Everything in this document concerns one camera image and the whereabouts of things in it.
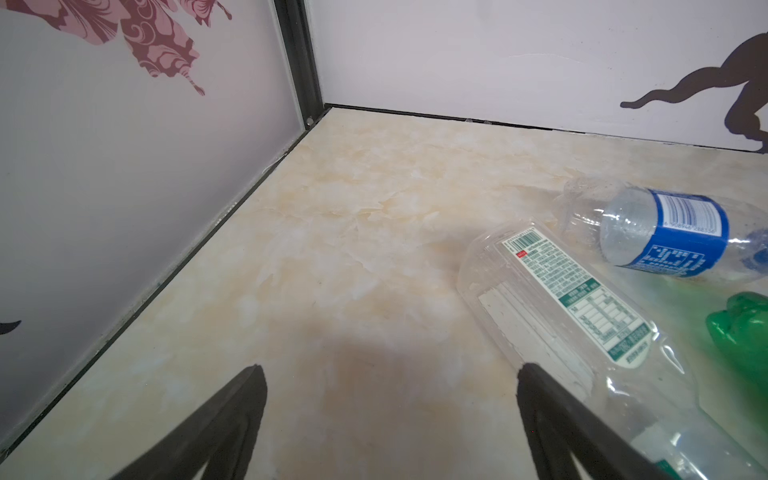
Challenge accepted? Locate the clear bottle green white label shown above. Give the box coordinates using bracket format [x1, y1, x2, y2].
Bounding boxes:
[457, 221, 767, 479]

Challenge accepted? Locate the green soda bottle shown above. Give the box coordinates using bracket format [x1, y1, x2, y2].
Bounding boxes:
[706, 292, 767, 397]

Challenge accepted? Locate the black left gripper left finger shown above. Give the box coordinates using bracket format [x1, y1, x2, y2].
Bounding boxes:
[114, 364, 268, 479]

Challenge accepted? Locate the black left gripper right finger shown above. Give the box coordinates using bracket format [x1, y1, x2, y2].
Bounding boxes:
[517, 363, 669, 479]

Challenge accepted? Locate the clear bottle blue label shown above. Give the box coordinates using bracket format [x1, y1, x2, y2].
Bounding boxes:
[553, 177, 767, 284]

